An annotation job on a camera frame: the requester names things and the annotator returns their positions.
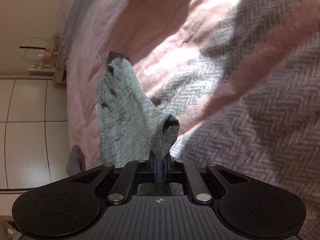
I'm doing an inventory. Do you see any grey plaid shirt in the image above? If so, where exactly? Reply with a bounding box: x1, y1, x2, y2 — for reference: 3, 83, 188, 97
97, 52, 180, 195

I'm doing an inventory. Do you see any grey garment under pile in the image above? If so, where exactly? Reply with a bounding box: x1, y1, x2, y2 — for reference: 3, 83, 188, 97
66, 145, 86, 177

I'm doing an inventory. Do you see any white sliding wardrobe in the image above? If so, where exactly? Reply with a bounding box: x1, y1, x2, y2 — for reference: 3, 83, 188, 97
1, 79, 71, 191

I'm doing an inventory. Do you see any pink and grey bedspread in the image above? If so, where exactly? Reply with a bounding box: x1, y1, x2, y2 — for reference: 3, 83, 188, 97
61, 0, 319, 239

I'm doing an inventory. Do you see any cream dressing table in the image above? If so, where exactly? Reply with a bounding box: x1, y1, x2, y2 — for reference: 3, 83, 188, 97
28, 36, 67, 83

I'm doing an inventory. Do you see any pink container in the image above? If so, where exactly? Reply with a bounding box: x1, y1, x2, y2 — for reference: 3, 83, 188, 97
42, 47, 52, 61

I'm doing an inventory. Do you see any round mirror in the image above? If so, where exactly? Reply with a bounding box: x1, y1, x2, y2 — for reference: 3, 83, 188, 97
19, 37, 51, 61

